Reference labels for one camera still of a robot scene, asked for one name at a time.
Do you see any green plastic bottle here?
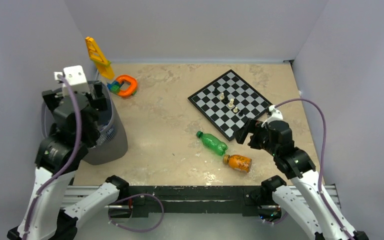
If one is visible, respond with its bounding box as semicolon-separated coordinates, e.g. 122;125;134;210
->
196;131;228;156

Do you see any white chess queen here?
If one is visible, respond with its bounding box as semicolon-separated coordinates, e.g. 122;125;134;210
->
228;98;235;108

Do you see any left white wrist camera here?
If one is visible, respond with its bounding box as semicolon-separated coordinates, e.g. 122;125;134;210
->
54;65;90;94

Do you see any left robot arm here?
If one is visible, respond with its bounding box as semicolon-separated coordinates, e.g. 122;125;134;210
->
7;81;129;240

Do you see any black and white chessboard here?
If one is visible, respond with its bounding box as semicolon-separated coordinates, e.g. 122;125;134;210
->
188;69;272;141

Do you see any grey mesh waste bin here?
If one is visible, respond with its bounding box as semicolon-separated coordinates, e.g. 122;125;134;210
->
35;81;128;169

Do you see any black chess piece far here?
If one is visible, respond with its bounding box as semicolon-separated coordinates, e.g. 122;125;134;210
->
212;88;219;96

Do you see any yellow toy ladder piece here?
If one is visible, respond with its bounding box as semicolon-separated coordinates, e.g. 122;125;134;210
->
85;36;115;80

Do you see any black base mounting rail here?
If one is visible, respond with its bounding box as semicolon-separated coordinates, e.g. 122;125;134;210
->
97;185;283;220

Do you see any pepsi labelled clear bottle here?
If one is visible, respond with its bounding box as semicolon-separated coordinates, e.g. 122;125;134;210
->
96;125;117;146

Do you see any orange juice bottle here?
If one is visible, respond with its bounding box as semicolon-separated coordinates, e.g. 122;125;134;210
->
223;154;252;173

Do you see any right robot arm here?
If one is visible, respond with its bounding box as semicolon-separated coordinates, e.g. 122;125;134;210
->
235;119;368;240

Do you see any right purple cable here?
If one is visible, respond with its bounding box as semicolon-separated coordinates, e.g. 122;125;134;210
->
261;97;356;240

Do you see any orange ring toy with blocks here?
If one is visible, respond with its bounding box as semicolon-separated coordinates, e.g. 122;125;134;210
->
107;74;138;98

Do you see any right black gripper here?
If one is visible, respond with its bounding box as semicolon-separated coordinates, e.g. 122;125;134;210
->
232;117;279;156

